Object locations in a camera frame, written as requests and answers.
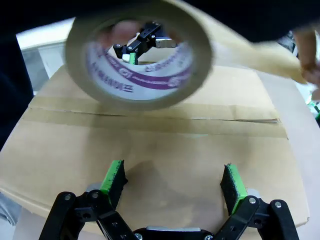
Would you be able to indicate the person in black hoodie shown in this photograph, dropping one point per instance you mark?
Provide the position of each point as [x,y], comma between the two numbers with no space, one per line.
[15,75]

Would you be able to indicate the brown packing tape roll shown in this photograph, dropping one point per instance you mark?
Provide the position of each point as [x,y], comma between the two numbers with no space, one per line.
[80,62]

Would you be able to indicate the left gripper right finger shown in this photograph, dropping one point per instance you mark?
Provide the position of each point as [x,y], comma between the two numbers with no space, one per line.
[235,190]

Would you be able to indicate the green black item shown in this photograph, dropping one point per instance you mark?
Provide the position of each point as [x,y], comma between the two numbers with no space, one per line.
[316,107]

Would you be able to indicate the person's left hand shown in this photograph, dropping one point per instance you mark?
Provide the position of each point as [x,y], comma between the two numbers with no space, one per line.
[308,55]

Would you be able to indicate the person's right hand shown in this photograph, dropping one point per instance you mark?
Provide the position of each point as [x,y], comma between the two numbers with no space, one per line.
[120,32]

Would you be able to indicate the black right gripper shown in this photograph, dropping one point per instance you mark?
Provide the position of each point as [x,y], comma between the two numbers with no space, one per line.
[150,31]

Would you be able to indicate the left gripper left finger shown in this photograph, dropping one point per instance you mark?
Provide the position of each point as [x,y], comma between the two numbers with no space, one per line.
[110,185]

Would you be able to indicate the large brown cardboard box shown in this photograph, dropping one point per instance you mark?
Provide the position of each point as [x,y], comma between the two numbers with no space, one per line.
[150,160]

